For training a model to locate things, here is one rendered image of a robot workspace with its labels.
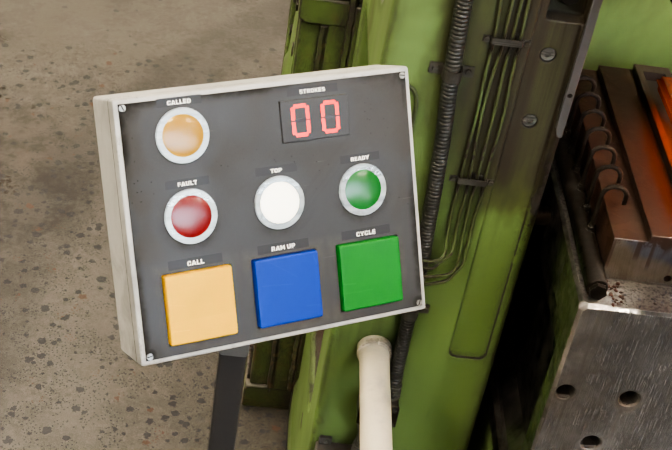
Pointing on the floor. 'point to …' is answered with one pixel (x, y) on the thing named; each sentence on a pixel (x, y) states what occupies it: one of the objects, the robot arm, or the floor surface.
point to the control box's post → (227, 398)
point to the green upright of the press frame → (460, 327)
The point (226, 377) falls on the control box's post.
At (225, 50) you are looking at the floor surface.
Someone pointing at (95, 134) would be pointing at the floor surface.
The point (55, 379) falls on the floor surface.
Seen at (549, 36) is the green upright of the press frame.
